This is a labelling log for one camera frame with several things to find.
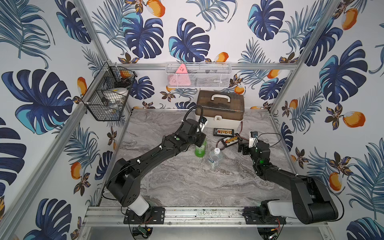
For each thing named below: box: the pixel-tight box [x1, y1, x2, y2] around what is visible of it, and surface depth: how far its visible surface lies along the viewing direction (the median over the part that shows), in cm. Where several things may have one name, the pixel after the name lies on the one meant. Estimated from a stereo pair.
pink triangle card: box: [169, 63, 191, 87], surface depth 92 cm
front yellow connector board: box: [223, 136, 239, 146], surface depth 105 cm
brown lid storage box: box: [195, 90, 245, 130], surface depth 101 cm
